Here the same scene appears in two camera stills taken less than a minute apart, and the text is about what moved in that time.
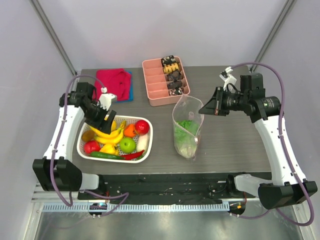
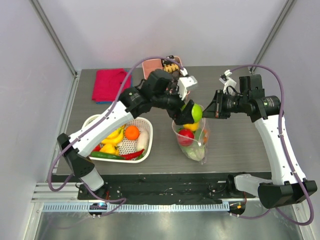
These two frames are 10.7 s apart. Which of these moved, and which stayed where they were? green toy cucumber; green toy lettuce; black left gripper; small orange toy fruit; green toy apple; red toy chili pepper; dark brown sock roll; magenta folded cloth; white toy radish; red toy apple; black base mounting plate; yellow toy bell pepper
Moved: green toy lettuce; black left gripper; red toy apple; green toy apple
Stayed: red toy chili pepper; white toy radish; yellow toy bell pepper; black base mounting plate; green toy cucumber; dark brown sock roll; small orange toy fruit; magenta folded cloth
